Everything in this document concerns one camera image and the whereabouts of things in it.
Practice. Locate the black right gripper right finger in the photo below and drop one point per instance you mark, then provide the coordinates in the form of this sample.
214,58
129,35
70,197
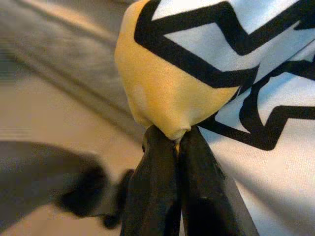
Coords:
204,196

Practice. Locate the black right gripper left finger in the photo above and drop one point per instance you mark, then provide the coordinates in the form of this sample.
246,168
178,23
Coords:
152,186

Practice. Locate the yellow egg cartoon print blanket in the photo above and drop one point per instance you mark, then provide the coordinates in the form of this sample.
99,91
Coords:
246,86

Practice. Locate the grey-beige bed frame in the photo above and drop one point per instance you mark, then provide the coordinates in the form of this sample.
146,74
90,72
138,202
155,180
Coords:
61,54

